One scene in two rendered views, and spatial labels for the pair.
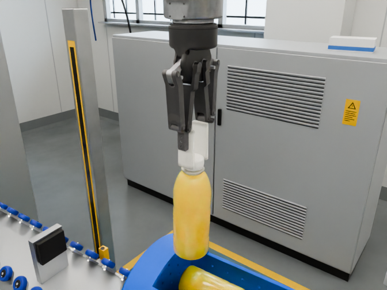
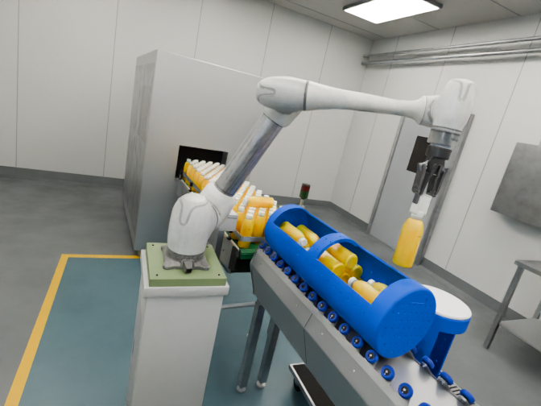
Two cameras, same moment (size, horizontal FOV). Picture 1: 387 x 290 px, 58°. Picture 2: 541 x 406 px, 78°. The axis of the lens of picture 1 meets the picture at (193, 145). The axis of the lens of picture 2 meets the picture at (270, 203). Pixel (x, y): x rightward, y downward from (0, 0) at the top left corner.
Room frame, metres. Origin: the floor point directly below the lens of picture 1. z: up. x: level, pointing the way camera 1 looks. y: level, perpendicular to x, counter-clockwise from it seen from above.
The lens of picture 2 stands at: (1.81, 0.06, 1.69)
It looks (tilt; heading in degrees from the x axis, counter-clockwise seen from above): 15 degrees down; 207
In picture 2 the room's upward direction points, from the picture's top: 12 degrees clockwise
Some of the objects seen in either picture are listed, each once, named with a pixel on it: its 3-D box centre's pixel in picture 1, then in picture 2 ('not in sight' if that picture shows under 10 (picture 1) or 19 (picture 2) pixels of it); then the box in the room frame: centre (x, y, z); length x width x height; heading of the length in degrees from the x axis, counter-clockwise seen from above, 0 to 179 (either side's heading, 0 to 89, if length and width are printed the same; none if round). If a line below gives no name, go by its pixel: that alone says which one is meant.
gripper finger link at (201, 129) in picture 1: (200, 140); (416, 204); (0.58, -0.01, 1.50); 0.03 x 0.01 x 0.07; 57
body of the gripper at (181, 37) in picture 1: (193, 52); (435, 159); (0.56, 0.00, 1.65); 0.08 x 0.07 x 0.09; 147
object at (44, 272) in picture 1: (50, 254); not in sight; (0.86, 0.44, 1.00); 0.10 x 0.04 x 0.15; 146
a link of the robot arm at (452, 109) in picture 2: not in sight; (453, 105); (0.55, 0.00, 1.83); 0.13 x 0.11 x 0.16; 17
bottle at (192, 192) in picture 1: (192, 209); (409, 240); (0.56, 0.00, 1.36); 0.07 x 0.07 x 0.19
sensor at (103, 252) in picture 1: (97, 258); not in sight; (0.94, 0.32, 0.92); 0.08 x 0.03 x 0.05; 146
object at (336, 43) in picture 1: (352, 44); not in sight; (2.09, -0.92, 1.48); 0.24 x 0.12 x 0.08; 60
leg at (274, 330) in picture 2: not in sight; (270, 344); (0.10, -0.58, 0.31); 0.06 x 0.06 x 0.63; 56
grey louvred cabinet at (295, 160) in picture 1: (232, 134); not in sight; (2.61, -0.31, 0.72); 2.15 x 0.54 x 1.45; 52
